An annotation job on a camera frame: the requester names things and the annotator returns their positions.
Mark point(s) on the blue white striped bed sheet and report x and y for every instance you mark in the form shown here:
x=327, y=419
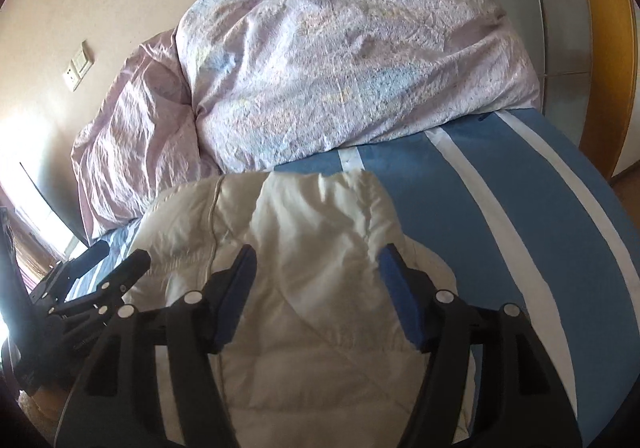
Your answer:
x=500, y=208

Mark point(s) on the white wall socket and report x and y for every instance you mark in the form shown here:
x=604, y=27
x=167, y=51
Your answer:
x=72, y=79

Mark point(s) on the white down jacket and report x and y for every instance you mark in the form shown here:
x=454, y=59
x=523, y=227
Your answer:
x=310, y=238

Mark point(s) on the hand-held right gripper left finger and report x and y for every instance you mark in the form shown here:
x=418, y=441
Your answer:
x=234, y=300

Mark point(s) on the wooden wardrobe with grey panels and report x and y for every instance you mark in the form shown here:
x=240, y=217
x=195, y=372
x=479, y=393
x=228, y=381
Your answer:
x=560, y=27

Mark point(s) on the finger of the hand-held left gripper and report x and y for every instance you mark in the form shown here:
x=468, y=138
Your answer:
x=95, y=252
x=131, y=268

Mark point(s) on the white wall switch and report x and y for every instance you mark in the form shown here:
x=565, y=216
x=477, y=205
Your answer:
x=81, y=58

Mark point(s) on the pink floral duvet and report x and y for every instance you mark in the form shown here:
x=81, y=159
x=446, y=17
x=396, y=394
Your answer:
x=325, y=52

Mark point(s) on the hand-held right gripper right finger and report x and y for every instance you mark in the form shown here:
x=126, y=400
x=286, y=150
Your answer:
x=406, y=300

